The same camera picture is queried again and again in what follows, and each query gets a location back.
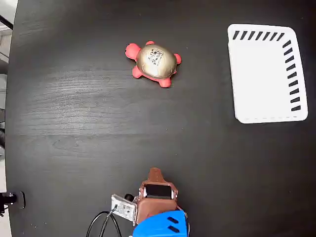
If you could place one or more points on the brown gripper with motor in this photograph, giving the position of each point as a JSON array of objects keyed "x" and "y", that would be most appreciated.
[{"x": 156, "y": 206}]

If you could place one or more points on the red turtle toy gold shell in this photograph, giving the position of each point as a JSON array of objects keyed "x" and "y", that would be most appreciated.
[{"x": 155, "y": 61}]

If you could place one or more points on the white plastic basket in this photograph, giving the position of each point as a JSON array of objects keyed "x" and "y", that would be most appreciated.
[{"x": 261, "y": 79}]

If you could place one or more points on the black table clamp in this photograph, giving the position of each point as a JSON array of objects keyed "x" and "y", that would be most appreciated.
[{"x": 14, "y": 199}]

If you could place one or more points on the black metal bar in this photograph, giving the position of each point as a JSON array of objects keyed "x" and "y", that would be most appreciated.
[{"x": 6, "y": 21}]

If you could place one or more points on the camera circuit board on gripper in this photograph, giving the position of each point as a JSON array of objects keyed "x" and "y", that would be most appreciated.
[{"x": 122, "y": 208}]

